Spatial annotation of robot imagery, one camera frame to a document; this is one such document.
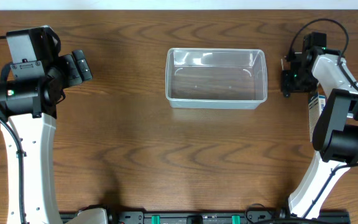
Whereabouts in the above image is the clear plastic container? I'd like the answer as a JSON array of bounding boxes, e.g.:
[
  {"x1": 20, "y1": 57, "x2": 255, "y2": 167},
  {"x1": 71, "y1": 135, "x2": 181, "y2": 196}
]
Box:
[{"x1": 165, "y1": 48, "x2": 268, "y2": 110}]

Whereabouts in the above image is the yellow black small screwdriver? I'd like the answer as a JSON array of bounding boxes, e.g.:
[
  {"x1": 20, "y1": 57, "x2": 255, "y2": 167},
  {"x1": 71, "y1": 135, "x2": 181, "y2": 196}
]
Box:
[{"x1": 281, "y1": 59, "x2": 290, "y2": 98}]

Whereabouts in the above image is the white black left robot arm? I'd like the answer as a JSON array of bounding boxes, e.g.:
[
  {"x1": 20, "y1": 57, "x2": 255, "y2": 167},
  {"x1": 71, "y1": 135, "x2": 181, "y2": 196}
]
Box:
[{"x1": 0, "y1": 26, "x2": 93, "y2": 223}]

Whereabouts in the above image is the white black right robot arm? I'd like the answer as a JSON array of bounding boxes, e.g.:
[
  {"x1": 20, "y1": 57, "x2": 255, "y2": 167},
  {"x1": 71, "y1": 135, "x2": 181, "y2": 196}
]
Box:
[{"x1": 281, "y1": 32, "x2": 358, "y2": 220}]

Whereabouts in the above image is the blue white packaged tool card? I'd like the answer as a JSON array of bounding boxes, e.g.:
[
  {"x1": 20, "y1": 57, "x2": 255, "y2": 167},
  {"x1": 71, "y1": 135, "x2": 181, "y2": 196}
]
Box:
[{"x1": 308, "y1": 91, "x2": 326, "y2": 142}]

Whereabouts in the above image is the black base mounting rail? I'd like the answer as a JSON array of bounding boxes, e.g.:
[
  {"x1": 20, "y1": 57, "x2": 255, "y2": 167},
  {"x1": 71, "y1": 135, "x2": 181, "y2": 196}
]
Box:
[{"x1": 108, "y1": 209, "x2": 351, "y2": 224}]

